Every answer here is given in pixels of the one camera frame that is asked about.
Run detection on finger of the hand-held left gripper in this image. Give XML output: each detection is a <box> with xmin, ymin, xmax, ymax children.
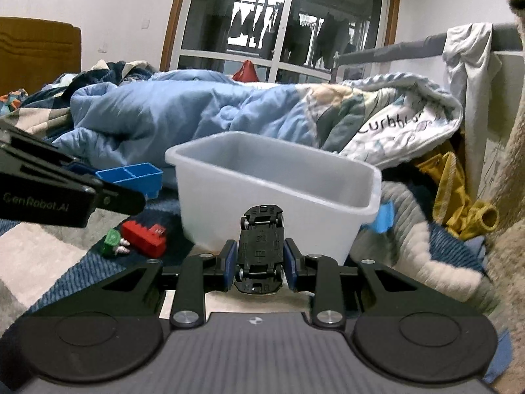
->
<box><xmin>0</xmin><ymin>121</ymin><xmax>97</xmax><ymax>181</ymax></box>
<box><xmin>61</xmin><ymin>172</ymin><xmax>147</xmax><ymax>216</ymax></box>

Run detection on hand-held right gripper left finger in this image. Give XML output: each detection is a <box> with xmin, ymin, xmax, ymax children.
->
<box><xmin>98</xmin><ymin>240</ymin><xmax>239</xmax><ymax>329</ymax></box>

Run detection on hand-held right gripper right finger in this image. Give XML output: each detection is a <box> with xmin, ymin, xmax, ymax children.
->
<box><xmin>284</xmin><ymin>238</ymin><xmax>432</xmax><ymax>329</ymax></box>

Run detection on blue building block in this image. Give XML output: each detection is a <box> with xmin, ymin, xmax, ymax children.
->
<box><xmin>95</xmin><ymin>163</ymin><xmax>164</xmax><ymax>198</ymax></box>

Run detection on black toy car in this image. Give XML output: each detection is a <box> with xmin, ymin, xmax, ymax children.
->
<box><xmin>234</xmin><ymin>204</ymin><xmax>286</xmax><ymax>295</ymax></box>

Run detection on white plastic container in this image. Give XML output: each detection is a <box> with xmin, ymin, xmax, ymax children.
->
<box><xmin>165</xmin><ymin>131</ymin><xmax>383</xmax><ymax>266</ymax></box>

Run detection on red building block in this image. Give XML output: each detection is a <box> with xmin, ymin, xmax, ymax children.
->
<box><xmin>121</xmin><ymin>221</ymin><xmax>167</xmax><ymax>257</ymax></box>

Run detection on small green wheeled toy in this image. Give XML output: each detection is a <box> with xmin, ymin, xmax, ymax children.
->
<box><xmin>102</xmin><ymin>232</ymin><xmax>130</xmax><ymax>255</ymax></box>

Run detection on checkered plush blanket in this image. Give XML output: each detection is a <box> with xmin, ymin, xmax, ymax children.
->
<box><xmin>0</xmin><ymin>189</ymin><xmax>193</xmax><ymax>329</ymax></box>

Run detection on wooden headboard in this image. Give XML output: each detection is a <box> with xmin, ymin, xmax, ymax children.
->
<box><xmin>0</xmin><ymin>16</ymin><xmax>82</xmax><ymax>95</ymax></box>

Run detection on light blue quilt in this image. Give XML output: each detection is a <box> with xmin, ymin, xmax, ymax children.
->
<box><xmin>51</xmin><ymin>70</ymin><xmax>329</xmax><ymax>173</ymax></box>

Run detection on patchwork printed quilt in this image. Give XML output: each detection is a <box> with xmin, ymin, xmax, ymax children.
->
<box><xmin>0</xmin><ymin>61</ymin><xmax>158</xmax><ymax>132</ymax></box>

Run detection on grey ribbed plush blanket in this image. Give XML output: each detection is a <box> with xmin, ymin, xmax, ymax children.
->
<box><xmin>348</xmin><ymin>181</ymin><xmax>493</xmax><ymax>302</ymax></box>

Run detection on cartoon printed quilt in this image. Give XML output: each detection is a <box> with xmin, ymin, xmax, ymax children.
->
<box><xmin>304</xmin><ymin>73</ymin><xmax>464</xmax><ymax>170</ymax></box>

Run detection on yellow garment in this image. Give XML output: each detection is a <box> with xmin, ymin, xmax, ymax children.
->
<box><xmin>414</xmin><ymin>151</ymin><xmax>500</xmax><ymax>241</ymax></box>

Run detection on red cloth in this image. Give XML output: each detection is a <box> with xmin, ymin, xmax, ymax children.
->
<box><xmin>232</xmin><ymin>60</ymin><xmax>259</xmax><ymax>83</ymax></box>

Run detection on wooden framed window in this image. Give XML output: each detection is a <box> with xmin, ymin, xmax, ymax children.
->
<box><xmin>160</xmin><ymin>0</ymin><xmax>400</xmax><ymax>87</ymax></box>

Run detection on dark hanging clothes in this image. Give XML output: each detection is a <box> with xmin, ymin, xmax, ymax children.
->
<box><xmin>227</xmin><ymin>0</ymin><xmax>353</xmax><ymax>70</ymax></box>

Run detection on beige plush cloth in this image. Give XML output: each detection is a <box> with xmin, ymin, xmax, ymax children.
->
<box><xmin>490</xmin><ymin>0</ymin><xmax>525</xmax><ymax>329</ymax></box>

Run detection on white hanging cloth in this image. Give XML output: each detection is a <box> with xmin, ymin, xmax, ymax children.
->
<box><xmin>443</xmin><ymin>22</ymin><xmax>503</xmax><ymax>198</ymax></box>

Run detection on grey bed rail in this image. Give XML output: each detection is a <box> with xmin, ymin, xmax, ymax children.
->
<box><xmin>330</xmin><ymin>22</ymin><xmax>525</xmax><ymax>85</ymax></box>

